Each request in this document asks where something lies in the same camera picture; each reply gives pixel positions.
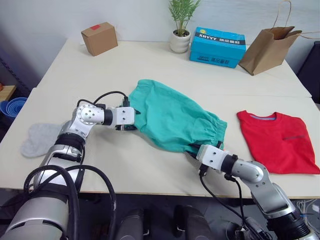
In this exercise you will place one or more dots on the red t-shirt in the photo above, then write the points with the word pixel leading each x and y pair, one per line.
pixel 275 140

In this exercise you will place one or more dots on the green shorts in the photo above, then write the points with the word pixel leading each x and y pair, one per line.
pixel 170 115

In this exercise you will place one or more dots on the brown paper bag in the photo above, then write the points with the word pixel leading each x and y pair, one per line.
pixel 267 50

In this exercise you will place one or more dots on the blue printed cardboard box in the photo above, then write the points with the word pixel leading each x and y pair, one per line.
pixel 215 47

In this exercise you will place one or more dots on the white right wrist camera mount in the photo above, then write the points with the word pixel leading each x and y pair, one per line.
pixel 211 155

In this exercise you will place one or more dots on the small brown cardboard box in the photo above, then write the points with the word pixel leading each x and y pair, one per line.
pixel 100 40

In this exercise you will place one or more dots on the green leafy plant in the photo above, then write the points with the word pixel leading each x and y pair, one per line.
pixel 180 23

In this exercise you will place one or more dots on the light wooden board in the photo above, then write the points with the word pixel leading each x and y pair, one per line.
pixel 6 92

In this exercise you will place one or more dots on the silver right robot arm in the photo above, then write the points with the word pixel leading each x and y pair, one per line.
pixel 252 170

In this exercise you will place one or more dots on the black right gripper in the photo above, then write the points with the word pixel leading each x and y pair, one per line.
pixel 193 155

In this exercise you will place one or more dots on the white ribbed plant pot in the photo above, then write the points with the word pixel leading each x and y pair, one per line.
pixel 180 42

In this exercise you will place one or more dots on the black box with connectors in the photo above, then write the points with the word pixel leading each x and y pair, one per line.
pixel 252 230

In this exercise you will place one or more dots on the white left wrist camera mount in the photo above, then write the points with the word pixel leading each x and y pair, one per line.
pixel 125 115

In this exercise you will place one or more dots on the dark rounded shape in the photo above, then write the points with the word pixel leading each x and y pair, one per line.
pixel 192 225
pixel 132 225

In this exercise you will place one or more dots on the gray sock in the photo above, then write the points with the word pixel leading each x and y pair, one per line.
pixel 37 140

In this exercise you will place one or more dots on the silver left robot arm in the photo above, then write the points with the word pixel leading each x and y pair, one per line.
pixel 87 116

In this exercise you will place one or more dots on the blue stacked plastic bowls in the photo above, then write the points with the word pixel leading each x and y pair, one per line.
pixel 13 107

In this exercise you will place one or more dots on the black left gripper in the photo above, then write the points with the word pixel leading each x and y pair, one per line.
pixel 122 128

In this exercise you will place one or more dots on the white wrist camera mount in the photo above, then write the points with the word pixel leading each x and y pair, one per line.
pixel 211 155
pixel 125 115

